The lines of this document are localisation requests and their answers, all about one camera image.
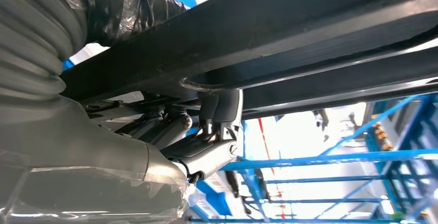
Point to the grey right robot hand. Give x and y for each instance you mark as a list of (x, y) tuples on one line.
[(85, 140)]

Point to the blue metal shelf rack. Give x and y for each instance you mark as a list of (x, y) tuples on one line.
[(308, 159)]

